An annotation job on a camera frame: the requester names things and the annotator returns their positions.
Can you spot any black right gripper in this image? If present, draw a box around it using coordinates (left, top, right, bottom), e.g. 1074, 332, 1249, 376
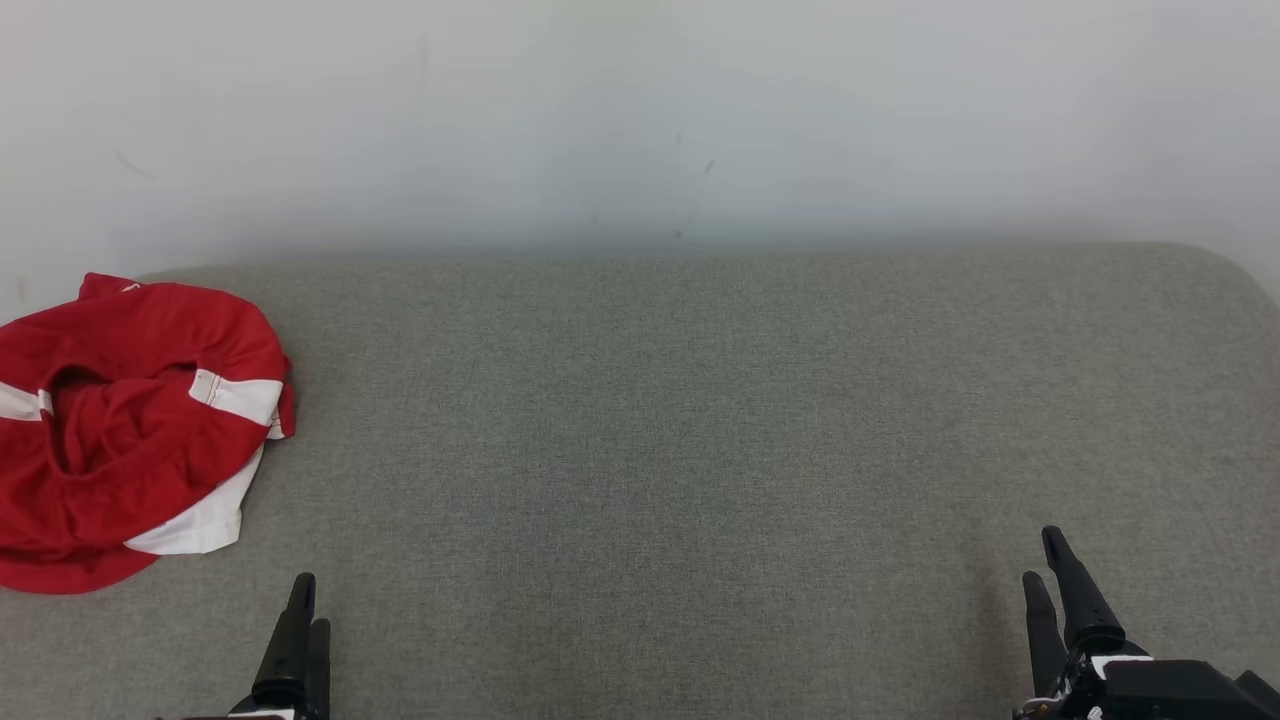
1013, 525, 1280, 720

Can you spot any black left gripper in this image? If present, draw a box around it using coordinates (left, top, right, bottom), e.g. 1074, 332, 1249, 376
228, 572, 332, 720

